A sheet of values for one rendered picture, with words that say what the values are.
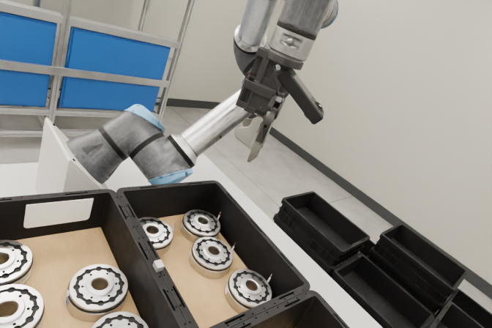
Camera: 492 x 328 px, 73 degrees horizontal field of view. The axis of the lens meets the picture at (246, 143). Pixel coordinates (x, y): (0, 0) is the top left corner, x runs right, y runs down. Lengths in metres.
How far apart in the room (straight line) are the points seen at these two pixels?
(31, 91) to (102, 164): 1.60
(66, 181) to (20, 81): 1.63
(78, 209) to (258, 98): 0.46
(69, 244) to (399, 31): 3.37
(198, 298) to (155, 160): 0.38
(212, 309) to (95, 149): 0.51
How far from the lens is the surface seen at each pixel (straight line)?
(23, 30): 2.39
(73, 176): 0.92
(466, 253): 3.56
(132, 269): 0.74
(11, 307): 0.71
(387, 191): 3.64
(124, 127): 0.98
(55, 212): 0.81
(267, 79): 0.63
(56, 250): 0.82
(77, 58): 2.51
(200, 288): 0.81
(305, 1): 0.60
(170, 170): 0.95
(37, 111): 2.59
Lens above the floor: 1.41
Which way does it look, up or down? 22 degrees down
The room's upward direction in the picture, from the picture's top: 22 degrees clockwise
